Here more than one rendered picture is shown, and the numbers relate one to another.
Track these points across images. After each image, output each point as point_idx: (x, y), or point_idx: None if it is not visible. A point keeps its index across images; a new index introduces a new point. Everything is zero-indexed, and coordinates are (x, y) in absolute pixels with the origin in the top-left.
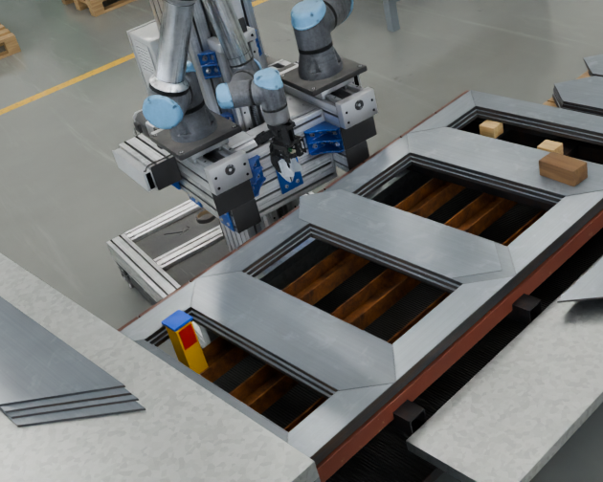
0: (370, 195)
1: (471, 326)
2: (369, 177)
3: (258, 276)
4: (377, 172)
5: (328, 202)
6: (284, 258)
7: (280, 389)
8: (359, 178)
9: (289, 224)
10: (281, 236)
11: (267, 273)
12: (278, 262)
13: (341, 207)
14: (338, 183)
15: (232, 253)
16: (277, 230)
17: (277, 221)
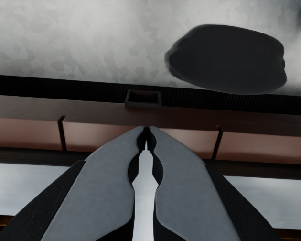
0: None
1: None
2: (272, 222)
3: (18, 69)
4: (295, 224)
5: (150, 209)
6: (81, 74)
7: None
8: (265, 208)
9: (33, 190)
10: None
11: (36, 75)
12: (67, 71)
13: (146, 234)
14: (235, 182)
15: None
16: None
17: (41, 124)
